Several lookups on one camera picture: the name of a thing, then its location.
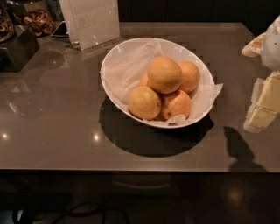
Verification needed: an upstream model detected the dark square box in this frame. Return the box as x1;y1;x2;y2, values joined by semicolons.
0;25;39;73

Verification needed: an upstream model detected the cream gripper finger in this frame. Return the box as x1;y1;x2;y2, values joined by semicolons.
241;33;265;58
243;72;280;133

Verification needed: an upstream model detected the left glass jar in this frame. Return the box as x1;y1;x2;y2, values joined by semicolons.
0;3;15;43

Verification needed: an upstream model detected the white paper liner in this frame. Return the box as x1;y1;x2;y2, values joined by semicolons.
100;39;224;127

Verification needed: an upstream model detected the white oval bowl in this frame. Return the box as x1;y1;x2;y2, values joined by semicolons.
100;37;216;130

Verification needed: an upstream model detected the hidden middle orange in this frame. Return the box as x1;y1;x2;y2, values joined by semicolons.
139;74;149;86

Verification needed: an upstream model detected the glass jar of dried snacks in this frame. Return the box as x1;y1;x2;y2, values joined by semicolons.
6;0;53;37

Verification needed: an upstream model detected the black floor cable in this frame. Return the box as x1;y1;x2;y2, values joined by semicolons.
11;200;130;224

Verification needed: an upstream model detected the clear acrylic sign holder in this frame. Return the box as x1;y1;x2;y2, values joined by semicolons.
59;0;123;54

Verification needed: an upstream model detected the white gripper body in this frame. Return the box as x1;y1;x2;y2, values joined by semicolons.
261;16;280;71

